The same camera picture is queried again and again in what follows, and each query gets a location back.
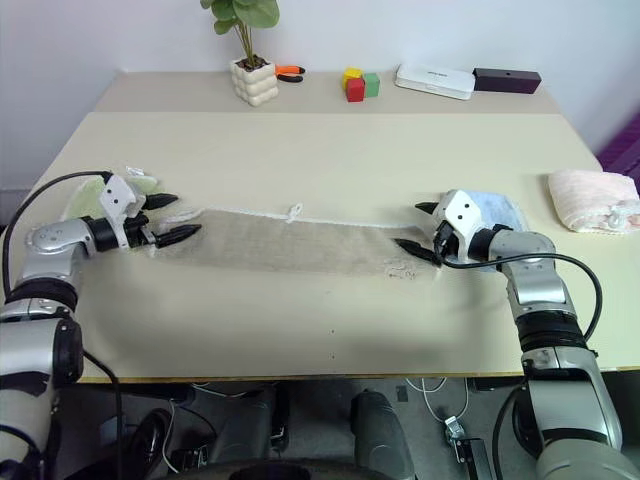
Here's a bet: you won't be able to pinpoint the light green towel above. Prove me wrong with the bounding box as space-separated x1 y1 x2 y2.
61 163 164 222

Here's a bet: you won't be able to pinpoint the white cable under table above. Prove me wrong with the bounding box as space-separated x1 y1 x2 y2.
403 376 472 422

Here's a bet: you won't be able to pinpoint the light blue towel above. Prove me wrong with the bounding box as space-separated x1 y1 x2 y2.
448 188 530 275

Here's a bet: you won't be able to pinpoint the folded pink towel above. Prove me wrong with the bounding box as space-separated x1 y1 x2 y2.
546 168 640 236

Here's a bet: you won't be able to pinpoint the metal clamp under table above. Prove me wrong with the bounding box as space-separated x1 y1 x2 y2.
443 415 467 447

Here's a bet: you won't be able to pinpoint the green leafy plant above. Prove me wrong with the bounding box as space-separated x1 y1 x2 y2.
199 0 281 69

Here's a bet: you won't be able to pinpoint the white bubble plant pot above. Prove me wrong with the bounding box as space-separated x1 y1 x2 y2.
228 55 280 109

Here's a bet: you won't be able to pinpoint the flat white box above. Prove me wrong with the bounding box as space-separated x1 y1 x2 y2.
394 62 477 102

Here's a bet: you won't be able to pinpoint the dark rounded shape under table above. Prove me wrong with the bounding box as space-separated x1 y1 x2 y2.
348 388 417 480

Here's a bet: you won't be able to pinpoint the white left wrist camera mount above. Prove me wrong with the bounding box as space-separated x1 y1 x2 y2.
97 172 149 222

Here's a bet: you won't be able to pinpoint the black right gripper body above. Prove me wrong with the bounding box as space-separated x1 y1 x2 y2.
433 222 459 262

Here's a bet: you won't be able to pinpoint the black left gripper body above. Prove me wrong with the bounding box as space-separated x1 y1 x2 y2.
121 213 161 250

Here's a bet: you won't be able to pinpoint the beige towel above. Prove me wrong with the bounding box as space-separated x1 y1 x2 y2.
148 201 442 282

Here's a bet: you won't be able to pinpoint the dark purple box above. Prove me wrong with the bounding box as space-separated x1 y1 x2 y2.
472 67 543 97

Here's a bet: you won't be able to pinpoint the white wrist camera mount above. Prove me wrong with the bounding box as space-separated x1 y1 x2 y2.
432 188 489 264
97 172 149 222

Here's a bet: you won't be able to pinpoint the purple object beside table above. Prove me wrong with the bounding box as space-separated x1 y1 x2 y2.
596 111 640 187

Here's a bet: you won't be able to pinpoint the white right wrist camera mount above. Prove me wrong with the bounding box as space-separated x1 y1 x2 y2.
432 188 489 264

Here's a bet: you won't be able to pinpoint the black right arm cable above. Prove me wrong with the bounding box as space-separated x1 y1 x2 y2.
434 227 603 480

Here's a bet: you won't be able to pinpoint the black round wheel shape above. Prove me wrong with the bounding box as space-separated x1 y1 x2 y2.
130 407 177 469

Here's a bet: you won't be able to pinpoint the orange handled pliers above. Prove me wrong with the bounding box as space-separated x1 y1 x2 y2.
274 64 308 84

